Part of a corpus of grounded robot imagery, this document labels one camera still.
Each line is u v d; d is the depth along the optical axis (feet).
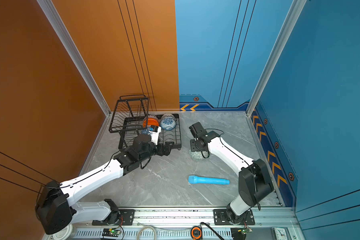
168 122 3.57
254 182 1.53
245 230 2.28
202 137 2.12
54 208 1.31
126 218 2.41
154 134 2.26
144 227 2.29
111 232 2.31
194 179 2.67
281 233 2.21
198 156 3.08
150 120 3.33
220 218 2.38
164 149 2.29
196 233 2.20
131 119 3.38
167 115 3.56
